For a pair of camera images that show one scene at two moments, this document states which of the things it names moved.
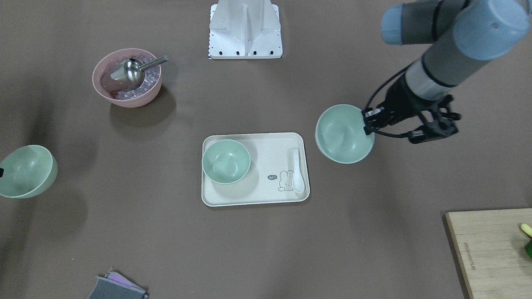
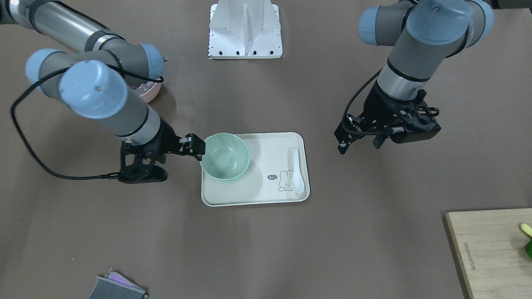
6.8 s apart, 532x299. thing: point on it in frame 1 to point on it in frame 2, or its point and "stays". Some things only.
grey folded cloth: (114, 285) stays
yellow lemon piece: (527, 229) stays
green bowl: (340, 135) to (225, 170)
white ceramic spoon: (297, 184) stays
